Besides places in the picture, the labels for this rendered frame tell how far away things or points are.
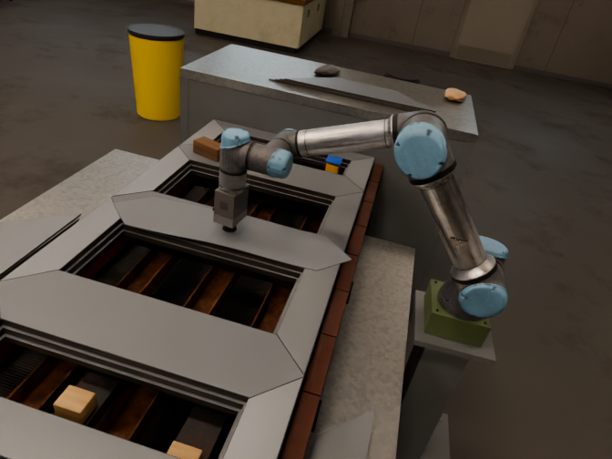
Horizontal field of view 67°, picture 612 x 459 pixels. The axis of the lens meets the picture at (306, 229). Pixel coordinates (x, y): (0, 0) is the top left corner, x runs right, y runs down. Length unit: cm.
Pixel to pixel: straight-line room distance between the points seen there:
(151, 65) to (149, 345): 342
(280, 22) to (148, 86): 345
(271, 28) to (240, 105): 533
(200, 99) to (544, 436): 209
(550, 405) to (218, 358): 180
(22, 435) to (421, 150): 94
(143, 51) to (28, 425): 358
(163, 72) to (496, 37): 654
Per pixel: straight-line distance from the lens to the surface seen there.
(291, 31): 737
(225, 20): 766
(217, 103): 219
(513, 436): 231
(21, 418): 101
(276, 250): 133
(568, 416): 253
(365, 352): 136
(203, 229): 139
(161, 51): 424
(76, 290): 122
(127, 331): 111
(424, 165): 108
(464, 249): 120
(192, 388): 102
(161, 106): 440
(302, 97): 205
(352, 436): 115
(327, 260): 133
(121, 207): 151
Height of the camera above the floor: 166
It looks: 33 degrees down
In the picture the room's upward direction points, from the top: 10 degrees clockwise
